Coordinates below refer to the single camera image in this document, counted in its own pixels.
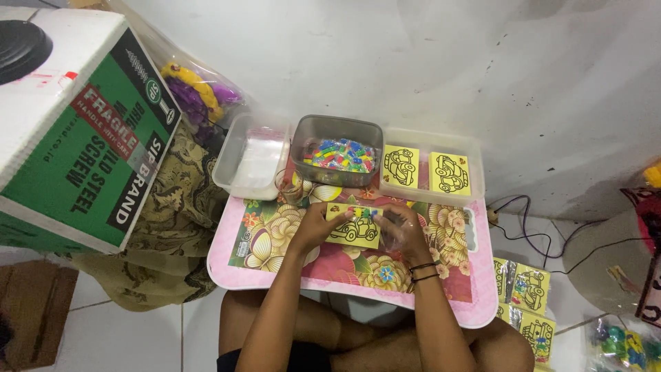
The person's left hand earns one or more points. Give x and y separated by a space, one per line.
312 230

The person's right hand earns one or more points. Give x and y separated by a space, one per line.
408 232

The person's left fingers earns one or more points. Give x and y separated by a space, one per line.
338 215

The person's right fingers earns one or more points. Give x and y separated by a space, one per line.
386 219

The clear plastic sleeve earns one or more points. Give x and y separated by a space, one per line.
395 238

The strip of coloured sand tubes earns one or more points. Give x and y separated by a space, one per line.
362 212

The yellow car outline card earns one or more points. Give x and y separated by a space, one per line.
356 232

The stack of yellow car cards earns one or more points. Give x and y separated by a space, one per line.
450 174
400 166

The small drinking glass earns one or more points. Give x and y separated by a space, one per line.
289 187

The pink floral lap table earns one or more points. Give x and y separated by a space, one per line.
356 268

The black wrist band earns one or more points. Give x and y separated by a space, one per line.
424 278
422 267

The pile of coloured sand tubes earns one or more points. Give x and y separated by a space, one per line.
341 155

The grey transparent plastic tub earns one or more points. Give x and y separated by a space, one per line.
335 134

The clear tub of card stacks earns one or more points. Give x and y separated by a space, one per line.
475 170

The clear tub of plastic sleeves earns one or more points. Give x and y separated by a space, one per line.
251 157

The white power plug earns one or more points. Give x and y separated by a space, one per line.
492 214

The person's legs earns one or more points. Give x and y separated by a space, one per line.
372 341

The packed yellow car card set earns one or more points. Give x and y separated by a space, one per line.
522 287
532 336

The black shorts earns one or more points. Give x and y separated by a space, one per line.
273 359

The brown patterned cloth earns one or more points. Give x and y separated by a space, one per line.
170 222

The bag of purple yellow toys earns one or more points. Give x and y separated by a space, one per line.
199 95

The grey round mat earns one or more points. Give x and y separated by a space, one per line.
601 263

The red and black patterned object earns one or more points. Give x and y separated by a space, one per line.
648 248

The bag of colourful toys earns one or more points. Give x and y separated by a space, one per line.
622 346

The green and white cardboard box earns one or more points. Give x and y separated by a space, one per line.
77 134

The brown cardboard box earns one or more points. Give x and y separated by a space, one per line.
33 305

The black ribbed round object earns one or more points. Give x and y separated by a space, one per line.
20 49

